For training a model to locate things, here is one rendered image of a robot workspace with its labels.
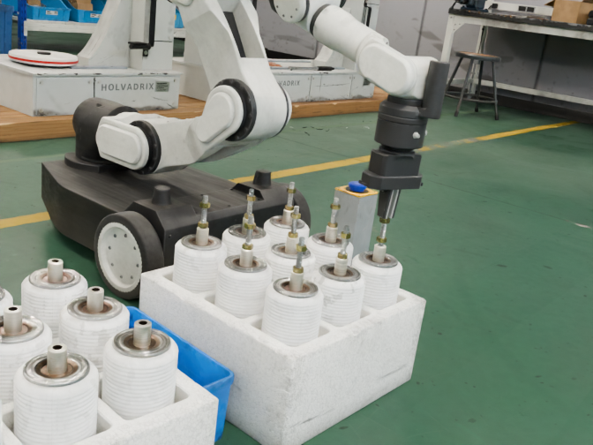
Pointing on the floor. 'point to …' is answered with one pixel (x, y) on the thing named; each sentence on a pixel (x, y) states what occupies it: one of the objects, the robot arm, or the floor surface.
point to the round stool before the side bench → (478, 80)
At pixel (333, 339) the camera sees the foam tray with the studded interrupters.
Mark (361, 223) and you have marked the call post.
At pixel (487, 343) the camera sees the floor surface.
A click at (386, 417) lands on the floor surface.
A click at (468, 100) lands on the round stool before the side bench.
